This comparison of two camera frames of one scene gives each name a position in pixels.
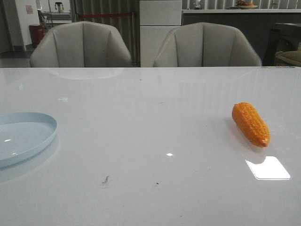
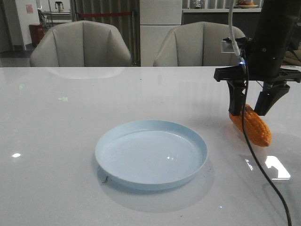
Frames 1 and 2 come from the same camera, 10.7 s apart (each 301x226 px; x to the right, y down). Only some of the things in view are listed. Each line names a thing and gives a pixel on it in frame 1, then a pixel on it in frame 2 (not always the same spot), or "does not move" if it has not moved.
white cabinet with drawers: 158,18 does not move
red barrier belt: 104,15 does not move
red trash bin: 37,33 does not move
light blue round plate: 22,134 -> 150,155
